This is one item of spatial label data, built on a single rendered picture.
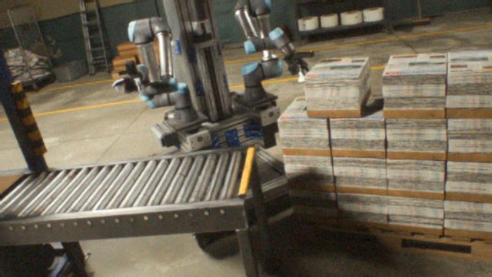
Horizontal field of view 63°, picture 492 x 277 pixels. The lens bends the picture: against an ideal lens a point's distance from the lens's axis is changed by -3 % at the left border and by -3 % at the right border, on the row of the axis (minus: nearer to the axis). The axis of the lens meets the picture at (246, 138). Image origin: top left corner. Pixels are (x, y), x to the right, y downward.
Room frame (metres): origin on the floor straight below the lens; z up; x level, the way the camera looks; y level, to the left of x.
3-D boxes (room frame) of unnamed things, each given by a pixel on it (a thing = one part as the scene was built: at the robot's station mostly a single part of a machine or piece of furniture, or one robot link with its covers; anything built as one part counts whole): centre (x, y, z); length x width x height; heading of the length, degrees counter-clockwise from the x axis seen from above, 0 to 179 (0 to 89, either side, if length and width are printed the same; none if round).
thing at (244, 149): (2.01, 0.62, 0.74); 1.34 x 0.05 x 0.12; 80
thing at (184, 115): (2.45, 0.35, 0.87); 0.15 x 0.15 x 0.10
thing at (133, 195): (1.74, 0.54, 0.77); 0.47 x 0.05 x 0.05; 170
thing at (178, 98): (2.45, 0.35, 0.98); 0.13 x 0.12 x 0.14; 86
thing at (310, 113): (2.06, -0.51, 0.86); 0.29 x 0.16 x 0.04; 62
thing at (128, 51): (8.44, 1.74, 0.28); 1.20 x 0.83 x 0.57; 80
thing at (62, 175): (1.84, 1.06, 0.77); 0.47 x 0.05 x 0.05; 170
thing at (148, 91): (2.20, 0.48, 1.12); 0.11 x 0.08 x 0.11; 86
